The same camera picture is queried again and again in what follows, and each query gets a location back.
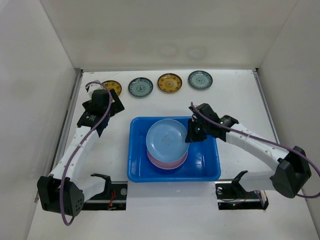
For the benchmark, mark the yellow patterned plate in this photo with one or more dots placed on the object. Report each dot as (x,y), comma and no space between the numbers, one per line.
(113,85)
(169,83)

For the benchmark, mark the blue white patterned plate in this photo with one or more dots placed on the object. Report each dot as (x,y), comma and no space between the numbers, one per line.
(200,80)
(140,87)

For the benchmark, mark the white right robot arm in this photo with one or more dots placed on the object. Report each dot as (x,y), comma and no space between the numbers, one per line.
(289,167)

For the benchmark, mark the pink plastic plate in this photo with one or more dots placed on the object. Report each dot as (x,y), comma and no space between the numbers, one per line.
(167,165)

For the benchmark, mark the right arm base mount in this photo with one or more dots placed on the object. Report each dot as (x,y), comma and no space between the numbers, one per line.
(231,196)

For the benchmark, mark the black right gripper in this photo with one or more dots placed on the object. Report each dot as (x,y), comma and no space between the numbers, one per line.
(194,132)

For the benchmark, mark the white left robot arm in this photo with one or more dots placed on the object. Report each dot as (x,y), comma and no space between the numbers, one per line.
(60,192)

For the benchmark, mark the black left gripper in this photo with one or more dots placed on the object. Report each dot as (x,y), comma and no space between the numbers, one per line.
(117,106)

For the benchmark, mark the blue plastic bin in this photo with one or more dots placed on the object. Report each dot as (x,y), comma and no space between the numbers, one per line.
(201,165)

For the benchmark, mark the light blue plastic plate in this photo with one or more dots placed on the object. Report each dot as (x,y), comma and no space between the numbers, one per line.
(165,140)

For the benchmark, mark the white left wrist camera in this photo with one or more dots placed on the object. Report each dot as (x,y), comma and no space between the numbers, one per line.
(92,87)

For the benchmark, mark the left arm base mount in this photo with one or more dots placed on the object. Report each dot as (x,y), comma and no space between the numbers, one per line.
(116,200)

